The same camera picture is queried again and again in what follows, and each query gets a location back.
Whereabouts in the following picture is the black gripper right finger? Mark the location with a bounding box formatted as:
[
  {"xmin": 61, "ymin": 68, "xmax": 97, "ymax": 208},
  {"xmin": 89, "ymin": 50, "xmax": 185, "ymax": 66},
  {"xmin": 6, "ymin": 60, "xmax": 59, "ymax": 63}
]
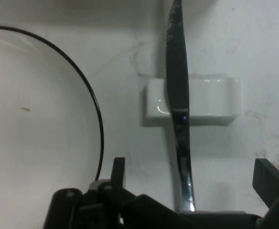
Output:
[{"xmin": 252, "ymin": 157, "xmax": 279, "ymax": 229}]

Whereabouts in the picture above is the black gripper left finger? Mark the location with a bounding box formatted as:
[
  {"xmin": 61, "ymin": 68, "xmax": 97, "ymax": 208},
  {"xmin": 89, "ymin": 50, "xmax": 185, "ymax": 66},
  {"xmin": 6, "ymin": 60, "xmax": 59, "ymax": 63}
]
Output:
[{"xmin": 43, "ymin": 156, "xmax": 178, "ymax": 229}]

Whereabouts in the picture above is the silver metal table knife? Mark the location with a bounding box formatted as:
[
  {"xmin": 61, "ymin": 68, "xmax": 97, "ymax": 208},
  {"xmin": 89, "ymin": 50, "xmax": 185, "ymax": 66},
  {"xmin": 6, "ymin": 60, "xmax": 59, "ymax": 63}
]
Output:
[{"xmin": 165, "ymin": 0, "xmax": 197, "ymax": 212}]

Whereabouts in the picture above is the white ceramic cutlery rest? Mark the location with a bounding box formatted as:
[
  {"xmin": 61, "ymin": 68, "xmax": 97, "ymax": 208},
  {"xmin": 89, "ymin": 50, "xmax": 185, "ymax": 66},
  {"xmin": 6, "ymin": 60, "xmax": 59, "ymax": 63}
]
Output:
[{"xmin": 143, "ymin": 77, "xmax": 242, "ymax": 127}]

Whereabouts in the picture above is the white plate black rim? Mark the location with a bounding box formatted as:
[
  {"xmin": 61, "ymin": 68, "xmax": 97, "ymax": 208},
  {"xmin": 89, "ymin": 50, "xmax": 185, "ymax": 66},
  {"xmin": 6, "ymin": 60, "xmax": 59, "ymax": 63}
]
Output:
[{"xmin": 0, "ymin": 25, "xmax": 105, "ymax": 229}]

